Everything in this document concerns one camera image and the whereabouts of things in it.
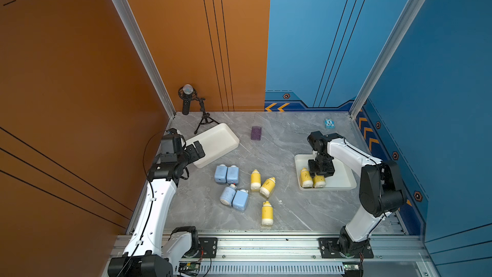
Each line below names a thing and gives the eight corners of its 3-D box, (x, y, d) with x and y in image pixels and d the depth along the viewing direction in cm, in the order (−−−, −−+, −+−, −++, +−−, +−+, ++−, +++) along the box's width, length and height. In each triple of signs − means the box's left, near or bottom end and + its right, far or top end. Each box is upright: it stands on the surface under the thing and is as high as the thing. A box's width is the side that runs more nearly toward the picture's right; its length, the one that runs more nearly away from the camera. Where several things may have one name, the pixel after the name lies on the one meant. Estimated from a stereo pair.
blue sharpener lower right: (233, 209, 84) (232, 204, 79) (237, 193, 89) (236, 188, 84) (246, 212, 84) (246, 207, 78) (249, 195, 88) (249, 190, 83)
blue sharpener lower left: (221, 204, 86) (218, 199, 80) (230, 188, 90) (229, 182, 85) (230, 209, 84) (229, 204, 79) (239, 192, 89) (238, 186, 83)
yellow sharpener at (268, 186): (259, 195, 88) (260, 188, 82) (268, 181, 93) (269, 174, 87) (267, 200, 87) (268, 193, 81) (275, 186, 91) (277, 179, 85)
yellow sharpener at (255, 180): (250, 193, 89) (250, 187, 84) (250, 175, 94) (250, 168, 89) (260, 193, 89) (261, 187, 84) (260, 175, 94) (260, 168, 89)
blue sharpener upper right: (227, 186, 91) (225, 179, 86) (228, 172, 96) (227, 165, 90) (238, 186, 91) (237, 179, 86) (239, 172, 96) (238, 165, 90)
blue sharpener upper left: (216, 185, 92) (213, 178, 86) (218, 171, 97) (215, 164, 91) (226, 185, 92) (225, 178, 86) (228, 171, 97) (226, 164, 91)
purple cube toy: (250, 141, 109) (250, 135, 105) (250, 132, 113) (250, 126, 109) (261, 141, 109) (261, 135, 105) (261, 132, 113) (261, 126, 109)
